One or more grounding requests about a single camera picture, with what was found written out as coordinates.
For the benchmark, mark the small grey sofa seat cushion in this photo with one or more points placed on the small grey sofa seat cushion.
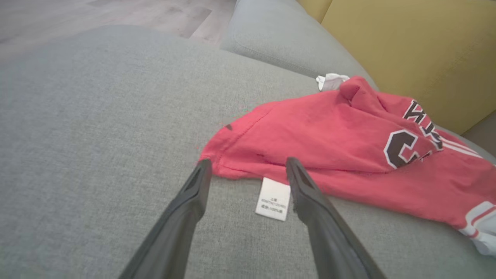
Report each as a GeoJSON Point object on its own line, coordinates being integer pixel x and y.
{"type": "Point", "coordinates": [279, 35]}

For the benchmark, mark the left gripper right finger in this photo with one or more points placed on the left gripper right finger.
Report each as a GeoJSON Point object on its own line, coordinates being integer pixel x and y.
{"type": "Point", "coordinates": [325, 232]}

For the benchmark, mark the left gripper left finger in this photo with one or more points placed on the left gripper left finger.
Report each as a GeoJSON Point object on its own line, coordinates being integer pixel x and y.
{"type": "Point", "coordinates": [178, 232]}

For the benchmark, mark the red basketball jersey white sleeves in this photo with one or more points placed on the red basketball jersey white sleeves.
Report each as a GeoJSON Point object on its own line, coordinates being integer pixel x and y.
{"type": "Point", "coordinates": [310, 128]}

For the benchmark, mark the large grey fabric sofa seat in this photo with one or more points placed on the large grey fabric sofa seat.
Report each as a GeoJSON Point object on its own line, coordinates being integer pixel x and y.
{"type": "Point", "coordinates": [77, 135]}

